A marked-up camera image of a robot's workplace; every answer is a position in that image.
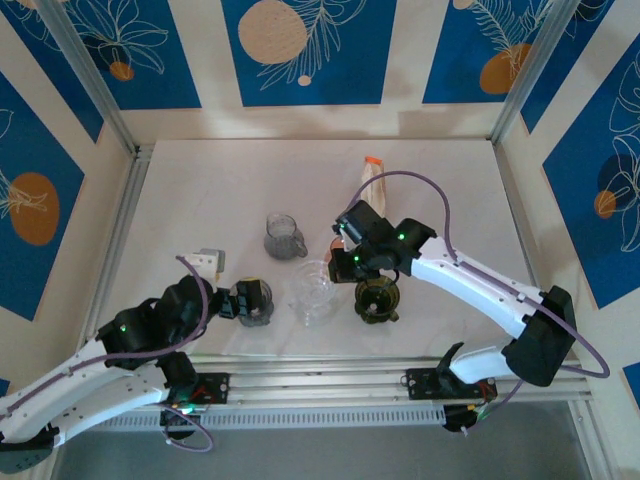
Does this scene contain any grey glass dripper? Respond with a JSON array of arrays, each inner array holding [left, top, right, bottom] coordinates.
[[237, 277, 275, 329]]

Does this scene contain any orange glass server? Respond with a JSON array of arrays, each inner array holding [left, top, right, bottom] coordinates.
[[323, 238, 351, 264]]

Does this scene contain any clear glass dripper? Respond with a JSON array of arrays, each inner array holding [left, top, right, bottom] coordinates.
[[293, 259, 337, 306]]

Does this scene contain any olive green glass dripper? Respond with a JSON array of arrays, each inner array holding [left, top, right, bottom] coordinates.
[[353, 277, 402, 326]]

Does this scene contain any grey glass server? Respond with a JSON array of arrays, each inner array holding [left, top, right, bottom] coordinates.
[[263, 213, 310, 261]]

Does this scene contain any black electronics module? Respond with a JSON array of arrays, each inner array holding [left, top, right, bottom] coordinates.
[[442, 403, 489, 437], [158, 405, 201, 441]]

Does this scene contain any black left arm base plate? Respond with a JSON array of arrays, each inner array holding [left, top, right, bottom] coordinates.
[[164, 372, 232, 407]]

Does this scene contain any aluminium side rail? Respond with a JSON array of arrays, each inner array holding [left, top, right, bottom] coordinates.
[[79, 144, 154, 354], [492, 142, 569, 361]]

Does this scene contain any aluminium front rail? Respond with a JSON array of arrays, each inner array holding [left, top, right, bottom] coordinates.
[[52, 353, 596, 404]]

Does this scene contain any white slotted cable duct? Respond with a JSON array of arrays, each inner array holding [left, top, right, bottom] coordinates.
[[79, 404, 447, 432]]

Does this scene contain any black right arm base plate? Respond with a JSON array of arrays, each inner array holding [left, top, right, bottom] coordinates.
[[405, 367, 500, 402]]

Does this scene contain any aluminium frame post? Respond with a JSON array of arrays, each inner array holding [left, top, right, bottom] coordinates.
[[489, 0, 586, 146], [34, 0, 141, 159], [567, 399, 609, 480]]

